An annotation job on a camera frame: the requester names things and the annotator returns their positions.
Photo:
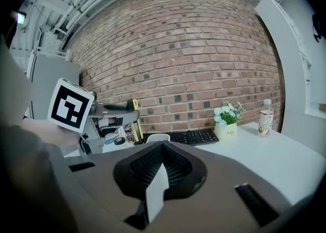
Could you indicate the clear drink bottle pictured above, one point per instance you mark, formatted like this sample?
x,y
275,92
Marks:
x,y
266,122

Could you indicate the white shelf unit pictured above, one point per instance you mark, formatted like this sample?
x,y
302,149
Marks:
x,y
293,56

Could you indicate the grey partition panel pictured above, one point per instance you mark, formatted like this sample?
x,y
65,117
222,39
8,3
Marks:
x,y
54,86

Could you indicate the wall-mounted light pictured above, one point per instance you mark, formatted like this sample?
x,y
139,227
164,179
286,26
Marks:
x,y
21,17

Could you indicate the black wall-mounted device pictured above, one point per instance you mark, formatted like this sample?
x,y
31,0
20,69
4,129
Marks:
x,y
318,26

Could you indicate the black tape roll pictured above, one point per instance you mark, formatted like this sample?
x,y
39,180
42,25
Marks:
x,y
119,141

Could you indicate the black keyboard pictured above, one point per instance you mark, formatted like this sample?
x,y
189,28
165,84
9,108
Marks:
x,y
193,137

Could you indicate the person's left forearm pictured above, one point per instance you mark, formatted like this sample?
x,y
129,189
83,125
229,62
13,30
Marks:
x,y
51,135

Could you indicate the person's grey clothing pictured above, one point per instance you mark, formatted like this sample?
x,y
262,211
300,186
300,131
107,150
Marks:
x,y
23,170

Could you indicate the white rounded object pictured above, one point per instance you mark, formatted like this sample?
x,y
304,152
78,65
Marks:
x,y
158,137

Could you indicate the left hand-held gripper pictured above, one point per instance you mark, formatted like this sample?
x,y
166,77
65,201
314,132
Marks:
x,y
70,105

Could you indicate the patterned box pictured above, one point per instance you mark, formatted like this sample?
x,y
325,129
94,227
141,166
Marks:
x,y
128,133

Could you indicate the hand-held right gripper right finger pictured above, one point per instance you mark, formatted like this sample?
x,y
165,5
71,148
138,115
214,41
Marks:
x,y
183,170

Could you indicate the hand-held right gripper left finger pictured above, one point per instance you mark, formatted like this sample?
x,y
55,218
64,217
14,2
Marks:
x,y
138,168

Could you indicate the cream pot with flowers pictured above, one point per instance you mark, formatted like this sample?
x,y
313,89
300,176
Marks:
x,y
227,125

